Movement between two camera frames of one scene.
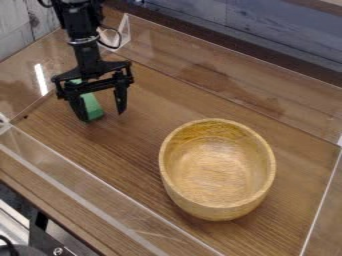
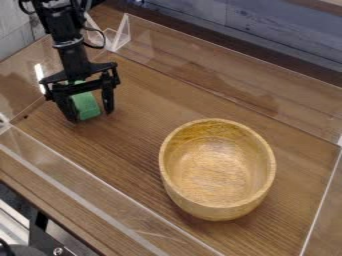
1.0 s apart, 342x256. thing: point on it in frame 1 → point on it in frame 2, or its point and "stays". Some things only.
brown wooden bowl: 216,165 stays
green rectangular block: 91,106 stays
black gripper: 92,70 → 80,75
